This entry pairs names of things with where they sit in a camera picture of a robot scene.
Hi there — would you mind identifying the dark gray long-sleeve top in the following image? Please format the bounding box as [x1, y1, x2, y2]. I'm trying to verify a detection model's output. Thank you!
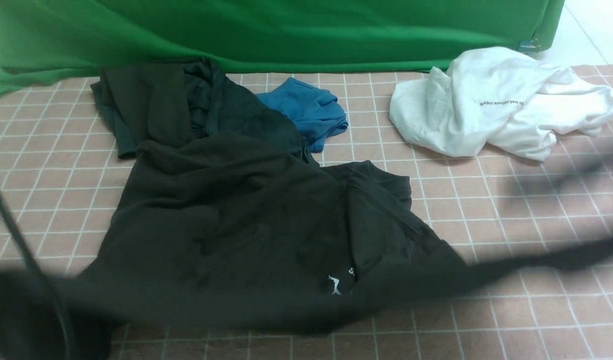
[0, 132, 613, 360]

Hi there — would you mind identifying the white t-shirt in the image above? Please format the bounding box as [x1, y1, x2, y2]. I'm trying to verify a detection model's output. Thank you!
[389, 47, 613, 162]

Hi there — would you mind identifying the blue t-shirt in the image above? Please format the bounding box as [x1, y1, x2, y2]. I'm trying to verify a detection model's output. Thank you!
[257, 77, 349, 153]

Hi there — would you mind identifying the dark teal t-shirt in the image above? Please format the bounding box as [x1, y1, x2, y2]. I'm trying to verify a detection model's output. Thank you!
[90, 57, 318, 166]

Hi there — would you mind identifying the blue binder clip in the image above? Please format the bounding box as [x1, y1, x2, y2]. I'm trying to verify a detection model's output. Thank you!
[517, 39, 542, 54]

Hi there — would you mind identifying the green backdrop cloth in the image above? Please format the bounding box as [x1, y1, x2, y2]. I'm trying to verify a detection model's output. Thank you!
[0, 0, 564, 95]

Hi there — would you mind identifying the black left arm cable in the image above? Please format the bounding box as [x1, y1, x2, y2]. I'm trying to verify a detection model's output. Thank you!
[0, 170, 77, 360]

